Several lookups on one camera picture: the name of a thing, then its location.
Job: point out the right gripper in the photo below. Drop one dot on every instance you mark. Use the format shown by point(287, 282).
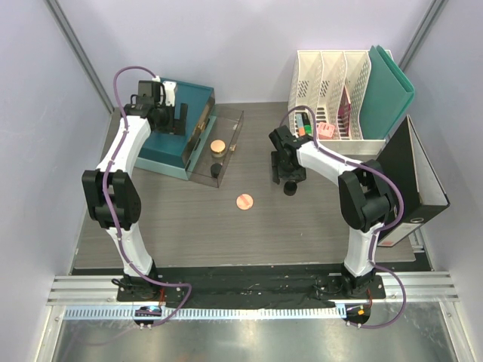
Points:
point(278, 173)

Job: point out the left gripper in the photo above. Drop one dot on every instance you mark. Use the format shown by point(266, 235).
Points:
point(177, 127)

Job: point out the teal drawer organizer box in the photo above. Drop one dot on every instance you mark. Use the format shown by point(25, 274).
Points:
point(175, 149)

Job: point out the clear smoky drawer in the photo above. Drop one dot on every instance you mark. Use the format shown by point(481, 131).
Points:
point(226, 125)
point(200, 101)

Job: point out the black round cap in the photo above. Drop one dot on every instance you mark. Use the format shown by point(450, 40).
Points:
point(216, 170)
point(290, 188)

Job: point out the gold lid cream jar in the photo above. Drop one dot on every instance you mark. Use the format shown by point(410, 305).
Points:
point(218, 148)

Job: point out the round pink compact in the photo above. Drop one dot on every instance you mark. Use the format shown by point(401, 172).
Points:
point(244, 202)

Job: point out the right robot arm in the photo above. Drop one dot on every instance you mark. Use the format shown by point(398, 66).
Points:
point(366, 195)

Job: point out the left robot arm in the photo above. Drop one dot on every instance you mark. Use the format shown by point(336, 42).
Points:
point(111, 196)

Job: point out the highlighter markers pack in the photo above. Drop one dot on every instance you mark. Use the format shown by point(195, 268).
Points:
point(303, 124)

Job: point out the magenta booklet in rack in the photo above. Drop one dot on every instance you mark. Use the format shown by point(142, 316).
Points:
point(343, 114)

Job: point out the white file organizer rack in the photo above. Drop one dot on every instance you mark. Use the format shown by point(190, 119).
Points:
point(317, 82)

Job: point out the green plastic folder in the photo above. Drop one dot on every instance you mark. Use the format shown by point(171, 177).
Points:
point(387, 96)

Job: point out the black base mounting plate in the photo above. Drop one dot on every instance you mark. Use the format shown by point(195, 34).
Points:
point(222, 282)

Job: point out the black lever arch binder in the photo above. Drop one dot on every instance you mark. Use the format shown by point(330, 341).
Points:
point(406, 163)

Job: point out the white slotted cable duct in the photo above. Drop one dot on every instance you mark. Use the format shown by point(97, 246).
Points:
point(150, 312)

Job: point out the aluminium rail frame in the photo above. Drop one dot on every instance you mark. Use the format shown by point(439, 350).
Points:
point(425, 286)

